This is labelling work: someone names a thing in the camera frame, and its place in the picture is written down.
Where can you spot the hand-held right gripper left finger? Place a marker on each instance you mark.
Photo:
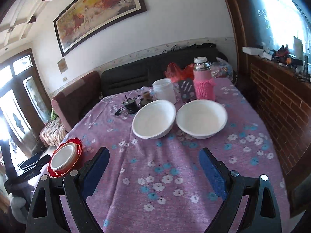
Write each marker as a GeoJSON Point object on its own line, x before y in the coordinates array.
{"type": "Point", "coordinates": [96, 172]}

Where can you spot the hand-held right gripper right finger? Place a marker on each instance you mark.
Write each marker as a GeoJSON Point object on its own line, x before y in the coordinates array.
{"type": "Point", "coordinates": [213, 174]}

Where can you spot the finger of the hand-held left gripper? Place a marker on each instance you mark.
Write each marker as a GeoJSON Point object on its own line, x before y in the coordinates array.
{"type": "Point", "coordinates": [38, 162]}

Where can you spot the red plate with round sticker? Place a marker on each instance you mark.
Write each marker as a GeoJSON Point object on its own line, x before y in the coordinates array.
{"type": "Point", "coordinates": [52, 173]}

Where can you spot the cream ribbed plastic bowl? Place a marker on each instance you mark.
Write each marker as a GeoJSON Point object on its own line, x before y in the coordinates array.
{"type": "Point", "coordinates": [62, 156]}

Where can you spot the red plate with gold lettering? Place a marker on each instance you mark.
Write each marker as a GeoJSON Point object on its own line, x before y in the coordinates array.
{"type": "Point", "coordinates": [77, 150]}

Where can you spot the person's left forearm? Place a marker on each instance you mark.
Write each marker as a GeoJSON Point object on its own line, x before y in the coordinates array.
{"type": "Point", "coordinates": [18, 206]}

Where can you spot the patterned blanket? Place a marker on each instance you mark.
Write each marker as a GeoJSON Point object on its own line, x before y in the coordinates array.
{"type": "Point", "coordinates": [52, 133]}

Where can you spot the purple floral tablecloth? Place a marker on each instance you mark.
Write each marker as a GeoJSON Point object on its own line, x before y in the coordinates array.
{"type": "Point", "coordinates": [170, 155]}

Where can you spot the green cloth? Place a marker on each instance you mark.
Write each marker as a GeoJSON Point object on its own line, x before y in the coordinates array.
{"type": "Point", "coordinates": [54, 115]}

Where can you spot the wooden glass door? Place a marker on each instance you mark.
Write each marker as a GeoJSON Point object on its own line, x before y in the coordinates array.
{"type": "Point", "coordinates": [31, 94]}

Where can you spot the small black motor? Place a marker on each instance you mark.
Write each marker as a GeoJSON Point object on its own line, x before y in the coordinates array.
{"type": "Point", "coordinates": [130, 106]}

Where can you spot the brown armchair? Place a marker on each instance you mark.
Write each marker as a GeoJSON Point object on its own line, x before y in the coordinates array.
{"type": "Point", "coordinates": [73, 97]}

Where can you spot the brick pattern counter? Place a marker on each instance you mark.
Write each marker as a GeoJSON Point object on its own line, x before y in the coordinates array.
{"type": "Point", "coordinates": [279, 116]}

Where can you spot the bottle with pink knitted sleeve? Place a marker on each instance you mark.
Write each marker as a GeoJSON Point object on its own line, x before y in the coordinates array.
{"type": "Point", "coordinates": [204, 87]}

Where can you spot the dark jar with wooden lid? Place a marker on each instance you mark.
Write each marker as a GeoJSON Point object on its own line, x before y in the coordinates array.
{"type": "Point", "coordinates": [145, 99]}

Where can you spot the black perforated stand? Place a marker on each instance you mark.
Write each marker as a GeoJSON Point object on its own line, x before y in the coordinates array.
{"type": "Point", "coordinates": [185, 89]}

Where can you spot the dark chair backrest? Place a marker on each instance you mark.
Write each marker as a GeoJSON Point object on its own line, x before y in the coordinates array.
{"type": "Point", "coordinates": [301, 196]}

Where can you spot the white plastic jar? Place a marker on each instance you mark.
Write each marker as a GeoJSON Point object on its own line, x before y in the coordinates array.
{"type": "Point", "coordinates": [164, 89]}

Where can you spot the dark sofa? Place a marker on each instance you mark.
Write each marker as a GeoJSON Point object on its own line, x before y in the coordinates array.
{"type": "Point", "coordinates": [136, 77]}

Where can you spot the clear plastic bag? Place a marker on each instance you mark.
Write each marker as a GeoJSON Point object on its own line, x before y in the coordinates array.
{"type": "Point", "coordinates": [222, 70]}

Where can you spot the red plastic bag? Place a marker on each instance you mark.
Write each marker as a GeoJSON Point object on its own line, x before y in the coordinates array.
{"type": "Point", "coordinates": [175, 74]}

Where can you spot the white box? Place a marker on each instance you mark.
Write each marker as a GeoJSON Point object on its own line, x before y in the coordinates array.
{"type": "Point", "coordinates": [252, 51]}

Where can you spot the assorted small counter clutter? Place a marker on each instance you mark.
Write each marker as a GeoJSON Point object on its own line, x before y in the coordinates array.
{"type": "Point", "coordinates": [284, 55]}

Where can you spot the white cylinder container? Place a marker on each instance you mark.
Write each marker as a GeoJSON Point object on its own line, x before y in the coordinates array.
{"type": "Point", "coordinates": [297, 46]}

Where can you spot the framed horse painting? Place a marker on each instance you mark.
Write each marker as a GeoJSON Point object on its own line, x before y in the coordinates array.
{"type": "Point", "coordinates": [97, 9]}

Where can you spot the window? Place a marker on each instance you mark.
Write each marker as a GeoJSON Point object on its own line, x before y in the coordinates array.
{"type": "Point", "coordinates": [279, 9]}

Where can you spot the small wall plaque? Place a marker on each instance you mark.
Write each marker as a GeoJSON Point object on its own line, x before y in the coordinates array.
{"type": "Point", "coordinates": [62, 66]}

